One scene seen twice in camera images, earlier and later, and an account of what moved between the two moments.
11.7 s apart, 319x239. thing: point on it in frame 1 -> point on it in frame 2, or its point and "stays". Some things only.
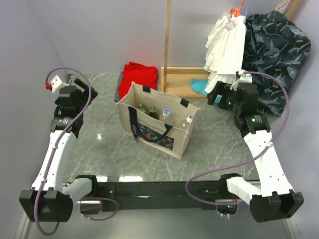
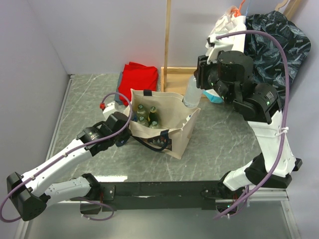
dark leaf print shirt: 274,44 stays
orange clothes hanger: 237,12 stays
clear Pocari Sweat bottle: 165,117 -> 193,94
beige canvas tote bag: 155,118 stays
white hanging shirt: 225,48 stays
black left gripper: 84,93 -> 127,134
